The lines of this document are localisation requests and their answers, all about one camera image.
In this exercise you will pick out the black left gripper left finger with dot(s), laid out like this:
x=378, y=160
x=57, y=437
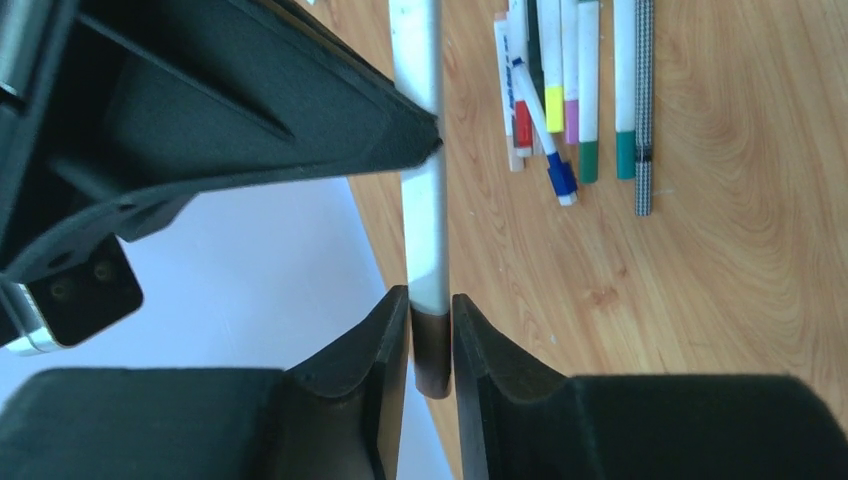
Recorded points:
x=336, y=415

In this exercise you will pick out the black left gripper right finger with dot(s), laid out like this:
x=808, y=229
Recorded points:
x=521, y=419

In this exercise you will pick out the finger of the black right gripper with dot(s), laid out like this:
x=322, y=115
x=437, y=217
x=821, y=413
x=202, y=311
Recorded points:
x=199, y=96

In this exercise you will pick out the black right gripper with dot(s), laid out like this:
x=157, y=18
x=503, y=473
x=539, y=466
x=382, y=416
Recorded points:
x=65, y=187

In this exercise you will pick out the blue capped thin pen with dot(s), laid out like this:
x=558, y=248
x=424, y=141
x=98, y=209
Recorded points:
x=560, y=171

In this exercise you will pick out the beige capped white marker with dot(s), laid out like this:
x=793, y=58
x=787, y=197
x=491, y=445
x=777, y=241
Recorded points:
x=500, y=25

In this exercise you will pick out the brown capped white marker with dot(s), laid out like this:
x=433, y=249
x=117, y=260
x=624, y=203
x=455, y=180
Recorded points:
x=416, y=39

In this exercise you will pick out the houndstooth patterned pen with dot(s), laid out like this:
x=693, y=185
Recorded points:
x=644, y=10

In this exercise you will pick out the red capped white marker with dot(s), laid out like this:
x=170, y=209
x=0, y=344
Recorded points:
x=517, y=46

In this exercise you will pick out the yellow capped white marker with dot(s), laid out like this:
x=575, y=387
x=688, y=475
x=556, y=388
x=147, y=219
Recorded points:
x=550, y=32

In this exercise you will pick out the pink capped white marker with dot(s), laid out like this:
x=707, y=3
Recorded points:
x=569, y=41

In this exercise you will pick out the dark green capped marker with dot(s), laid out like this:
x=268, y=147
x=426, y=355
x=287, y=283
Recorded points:
x=588, y=89

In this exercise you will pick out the teal capped white marker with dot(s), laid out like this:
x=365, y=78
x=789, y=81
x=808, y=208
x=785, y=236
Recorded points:
x=624, y=37

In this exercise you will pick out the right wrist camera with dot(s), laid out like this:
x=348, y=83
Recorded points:
x=68, y=308

